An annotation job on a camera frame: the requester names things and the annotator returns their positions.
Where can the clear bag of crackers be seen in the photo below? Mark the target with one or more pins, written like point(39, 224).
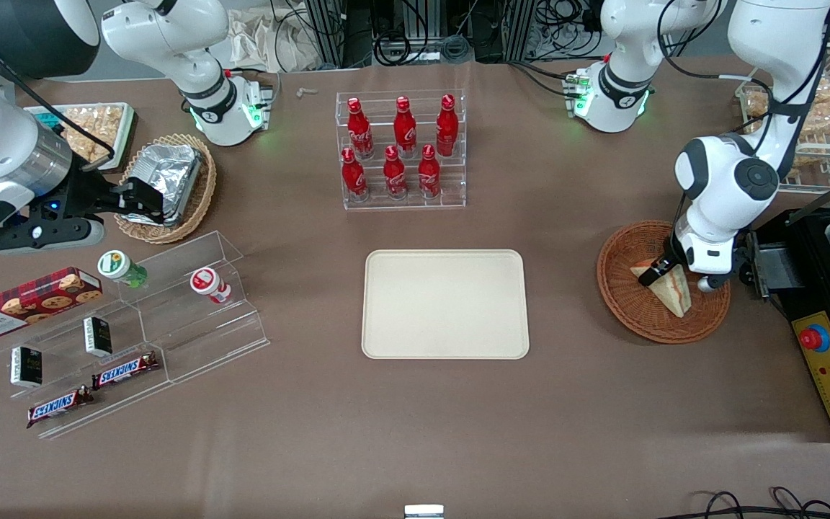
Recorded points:
point(808, 156)
point(753, 105)
point(829, 117)
point(829, 90)

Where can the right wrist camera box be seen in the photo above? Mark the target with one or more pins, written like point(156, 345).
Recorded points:
point(40, 235)

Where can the crumpled beige paper bag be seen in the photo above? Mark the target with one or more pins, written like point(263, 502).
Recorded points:
point(264, 40)

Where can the red cola bottle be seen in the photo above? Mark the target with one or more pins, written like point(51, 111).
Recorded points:
point(429, 175)
point(447, 128)
point(354, 176)
point(405, 128)
point(359, 130)
point(395, 175)

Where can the light wicker basket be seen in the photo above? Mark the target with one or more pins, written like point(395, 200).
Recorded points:
point(203, 196)

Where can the clear acrylic tiered shelf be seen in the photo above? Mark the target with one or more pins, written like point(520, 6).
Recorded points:
point(199, 339)

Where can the aluminium frame rack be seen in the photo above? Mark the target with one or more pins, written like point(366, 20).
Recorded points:
point(328, 29)

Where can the red emergency stop button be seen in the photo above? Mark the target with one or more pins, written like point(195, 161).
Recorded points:
point(815, 339)

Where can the green yogurt drink bottle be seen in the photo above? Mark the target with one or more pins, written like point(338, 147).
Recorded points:
point(116, 265)

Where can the Snickers chocolate bar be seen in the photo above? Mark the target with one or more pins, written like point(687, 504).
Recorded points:
point(125, 370)
point(58, 407)

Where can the beige plastic tray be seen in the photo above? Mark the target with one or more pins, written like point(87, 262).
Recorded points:
point(422, 303)

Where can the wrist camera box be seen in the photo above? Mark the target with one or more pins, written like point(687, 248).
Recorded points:
point(707, 283)
point(40, 235)

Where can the black countertop appliance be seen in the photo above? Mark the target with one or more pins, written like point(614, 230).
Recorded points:
point(811, 288)

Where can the red tartan cookie box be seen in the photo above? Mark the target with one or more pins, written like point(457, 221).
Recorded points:
point(26, 303)

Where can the triangle sandwich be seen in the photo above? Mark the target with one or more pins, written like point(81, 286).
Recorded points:
point(674, 297)

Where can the red yogurt drink bottle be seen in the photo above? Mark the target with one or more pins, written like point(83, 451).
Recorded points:
point(207, 282)

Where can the brown wicker basket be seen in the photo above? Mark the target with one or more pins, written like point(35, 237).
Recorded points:
point(638, 321)

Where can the clear acrylic bottle rack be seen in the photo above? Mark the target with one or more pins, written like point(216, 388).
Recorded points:
point(458, 189)

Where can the clear bag of snacks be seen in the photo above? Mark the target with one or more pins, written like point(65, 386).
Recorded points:
point(87, 148)
point(94, 119)

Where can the small black white box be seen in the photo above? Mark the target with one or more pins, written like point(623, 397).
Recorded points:
point(27, 367)
point(98, 336)

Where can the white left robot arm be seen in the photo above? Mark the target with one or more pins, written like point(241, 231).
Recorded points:
point(725, 180)

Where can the small clear plastic piece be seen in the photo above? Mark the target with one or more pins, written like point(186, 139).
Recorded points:
point(307, 92)

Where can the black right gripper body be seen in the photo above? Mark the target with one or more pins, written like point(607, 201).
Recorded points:
point(82, 196)

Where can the aluminium foil container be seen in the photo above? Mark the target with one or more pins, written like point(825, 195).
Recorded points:
point(170, 173)

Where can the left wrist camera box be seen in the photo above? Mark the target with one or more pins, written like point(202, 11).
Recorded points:
point(707, 283)

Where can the green grey plastic tray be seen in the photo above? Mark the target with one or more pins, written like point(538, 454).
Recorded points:
point(130, 133)

